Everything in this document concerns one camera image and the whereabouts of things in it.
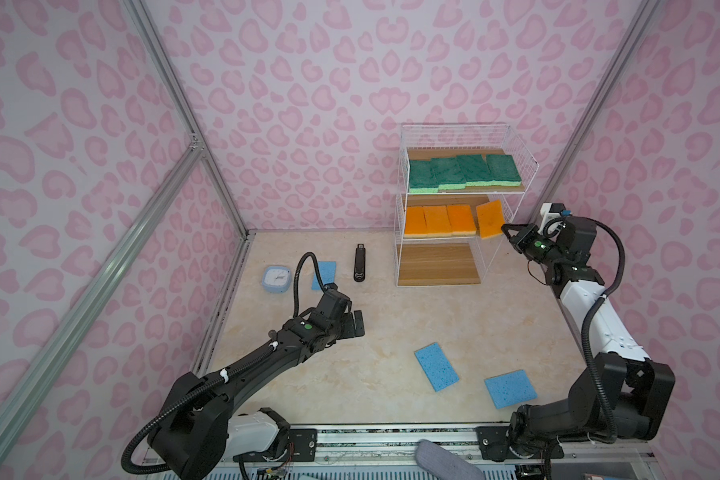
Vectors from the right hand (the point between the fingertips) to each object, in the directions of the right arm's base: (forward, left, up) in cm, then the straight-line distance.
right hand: (506, 223), depth 78 cm
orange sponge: (+7, +23, -6) cm, 24 cm away
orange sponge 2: (+5, +16, -5) cm, 18 cm away
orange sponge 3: (+8, +9, -6) cm, 13 cm away
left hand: (-17, +41, -21) cm, 49 cm away
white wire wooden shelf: (+14, +3, -33) cm, 36 cm away
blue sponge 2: (-27, +17, -31) cm, 44 cm away
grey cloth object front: (-50, +19, -27) cm, 60 cm away
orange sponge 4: (+5, +2, -3) cm, 6 cm away
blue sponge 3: (-33, -2, -30) cm, 44 cm away
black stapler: (+10, +40, -30) cm, 51 cm away
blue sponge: (+6, +51, -30) cm, 60 cm away
